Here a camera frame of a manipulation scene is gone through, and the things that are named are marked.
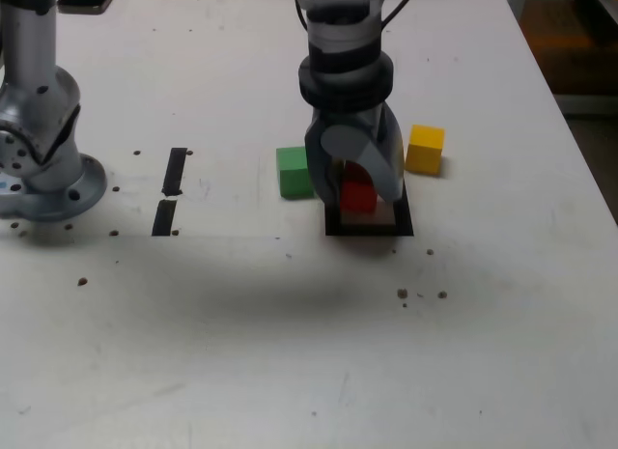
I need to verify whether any black tape strip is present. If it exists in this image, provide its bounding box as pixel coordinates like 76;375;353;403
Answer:
151;147;188;238

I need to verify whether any green cube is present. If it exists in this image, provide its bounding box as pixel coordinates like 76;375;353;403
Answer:
275;147;316;200

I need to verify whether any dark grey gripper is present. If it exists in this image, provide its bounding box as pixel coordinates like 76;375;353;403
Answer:
304;105;406;208

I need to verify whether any red cube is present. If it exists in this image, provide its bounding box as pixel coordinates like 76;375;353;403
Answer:
339;162;378;213

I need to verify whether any black tape square outline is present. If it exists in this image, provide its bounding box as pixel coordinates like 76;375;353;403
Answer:
323;176;415;238

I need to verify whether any yellow cube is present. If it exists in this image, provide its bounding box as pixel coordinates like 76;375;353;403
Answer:
404;125;446;175

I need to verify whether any black flat phone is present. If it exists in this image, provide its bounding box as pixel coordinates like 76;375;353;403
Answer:
56;0;123;15

